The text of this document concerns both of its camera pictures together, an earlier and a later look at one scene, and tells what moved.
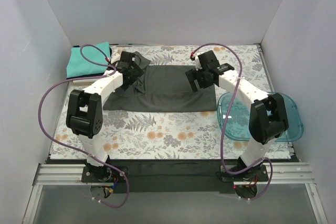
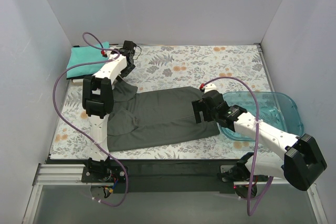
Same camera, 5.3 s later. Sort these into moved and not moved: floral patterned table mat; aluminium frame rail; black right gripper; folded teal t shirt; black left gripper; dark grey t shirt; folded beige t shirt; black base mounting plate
Moved: black right gripper; dark grey t shirt; black left gripper
Not moved: aluminium frame rail; black base mounting plate; floral patterned table mat; folded teal t shirt; folded beige t shirt
